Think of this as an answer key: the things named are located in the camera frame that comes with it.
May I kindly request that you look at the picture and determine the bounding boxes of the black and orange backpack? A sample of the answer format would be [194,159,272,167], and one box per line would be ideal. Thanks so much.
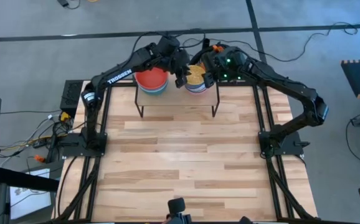
[186,37,255,80]

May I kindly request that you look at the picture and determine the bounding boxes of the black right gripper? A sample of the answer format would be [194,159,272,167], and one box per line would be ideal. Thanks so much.
[202,51,230,90]

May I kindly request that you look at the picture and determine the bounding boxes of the white paper sheet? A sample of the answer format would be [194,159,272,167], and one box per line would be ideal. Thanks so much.
[9,167,52,220]

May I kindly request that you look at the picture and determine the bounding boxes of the large plain blue bowl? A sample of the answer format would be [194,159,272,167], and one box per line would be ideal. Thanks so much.
[138,86,168,96]

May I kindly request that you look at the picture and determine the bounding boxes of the black table-level camera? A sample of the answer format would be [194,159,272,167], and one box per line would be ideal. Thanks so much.
[166,197,192,224]

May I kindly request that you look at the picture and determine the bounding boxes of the black power adapter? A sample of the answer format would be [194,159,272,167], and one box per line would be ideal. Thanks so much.
[57,0,81,9]

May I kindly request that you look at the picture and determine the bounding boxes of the black stand bar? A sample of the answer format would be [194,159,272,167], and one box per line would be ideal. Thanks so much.
[0,166,59,192]

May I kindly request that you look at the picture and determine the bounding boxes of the red bowl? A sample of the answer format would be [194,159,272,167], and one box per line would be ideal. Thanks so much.
[135,67,169,93]

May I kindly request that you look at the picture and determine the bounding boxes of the yellow bowl blue diamond outside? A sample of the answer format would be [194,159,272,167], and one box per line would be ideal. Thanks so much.
[184,64,207,91]

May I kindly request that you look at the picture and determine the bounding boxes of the black metal table frame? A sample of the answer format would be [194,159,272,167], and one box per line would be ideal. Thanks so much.
[52,79,321,224]

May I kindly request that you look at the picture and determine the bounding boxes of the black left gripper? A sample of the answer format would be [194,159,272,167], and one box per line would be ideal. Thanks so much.
[168,49,192,90]

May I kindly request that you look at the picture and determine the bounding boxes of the black power box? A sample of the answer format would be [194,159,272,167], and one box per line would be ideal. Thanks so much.
[60,80,84,114]

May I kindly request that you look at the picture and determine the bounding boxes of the wooden shelf black metal legs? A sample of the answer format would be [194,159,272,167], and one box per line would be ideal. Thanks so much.
[135,72,220,118]

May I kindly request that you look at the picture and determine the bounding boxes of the long black floor cable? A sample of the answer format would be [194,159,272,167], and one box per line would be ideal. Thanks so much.
[182,0,360,63]

